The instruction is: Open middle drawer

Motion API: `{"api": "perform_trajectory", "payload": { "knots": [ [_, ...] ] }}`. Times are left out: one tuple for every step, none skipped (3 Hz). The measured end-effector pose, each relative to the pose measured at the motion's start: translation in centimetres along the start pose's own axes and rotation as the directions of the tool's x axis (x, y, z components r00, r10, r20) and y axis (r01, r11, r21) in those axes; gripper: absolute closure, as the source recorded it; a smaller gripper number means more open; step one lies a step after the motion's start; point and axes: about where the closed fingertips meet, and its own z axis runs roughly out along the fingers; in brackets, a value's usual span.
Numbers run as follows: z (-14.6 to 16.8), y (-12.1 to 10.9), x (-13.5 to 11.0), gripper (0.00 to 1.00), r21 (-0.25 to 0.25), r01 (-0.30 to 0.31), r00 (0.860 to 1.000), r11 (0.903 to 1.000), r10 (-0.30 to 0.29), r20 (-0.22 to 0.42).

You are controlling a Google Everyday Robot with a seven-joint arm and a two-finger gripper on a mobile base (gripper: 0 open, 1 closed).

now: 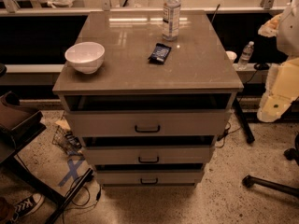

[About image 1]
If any black office chair base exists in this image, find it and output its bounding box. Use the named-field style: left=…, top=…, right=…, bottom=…
left=242, top=133, right=299, bottom=199

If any white paper cup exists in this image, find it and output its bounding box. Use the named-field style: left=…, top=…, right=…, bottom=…
left=226, top=50, right=237, bottom=63

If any dark blue snack packet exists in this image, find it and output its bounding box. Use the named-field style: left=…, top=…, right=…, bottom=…
left=148, top=43, right=172, bottom=64

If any black floor cable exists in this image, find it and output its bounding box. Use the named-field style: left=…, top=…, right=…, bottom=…
left=61, top=175, right=103, bottom=224

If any grey drawer cabinet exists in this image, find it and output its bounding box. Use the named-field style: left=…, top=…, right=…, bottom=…
left=53, top=11, right=243, bottom=174

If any small water bottle on ledge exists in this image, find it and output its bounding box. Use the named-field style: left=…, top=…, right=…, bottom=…
left=237, top=41, right=254, bottom=70

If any clear water bottle on cabinet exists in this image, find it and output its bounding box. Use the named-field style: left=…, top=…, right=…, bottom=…
left=163, top=0, right=181, bottom=41

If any grey drawer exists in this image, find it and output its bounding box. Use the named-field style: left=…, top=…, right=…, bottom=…
left=82, top=146, right=214, bottom=165
left=96, top=170, right=204, bottom=186
left=65, top=111, right=231, bottom=137

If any wire basket with snacks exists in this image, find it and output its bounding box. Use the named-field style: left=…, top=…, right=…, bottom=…
left=52, top=126, right=82, bottom=156

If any black and white sneaker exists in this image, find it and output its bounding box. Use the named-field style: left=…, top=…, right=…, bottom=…
left=6, top=193, right=45, bottom=224

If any black computer mouse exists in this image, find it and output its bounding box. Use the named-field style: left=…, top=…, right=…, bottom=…
left=253, top=63, right=270, bottom=71

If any dark side table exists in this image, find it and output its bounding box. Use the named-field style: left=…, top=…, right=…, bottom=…
left=0, top=91, right=94, bottom=224

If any white bowl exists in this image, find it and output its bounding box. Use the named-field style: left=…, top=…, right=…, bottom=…
left=64, top=42, right=106, bottom=74

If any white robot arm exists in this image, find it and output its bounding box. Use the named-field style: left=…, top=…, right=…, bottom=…
left=257, top=0, right=299, bottom=122

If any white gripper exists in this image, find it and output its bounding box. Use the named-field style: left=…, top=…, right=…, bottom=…
left=257, top=0, right=299, bottom=122

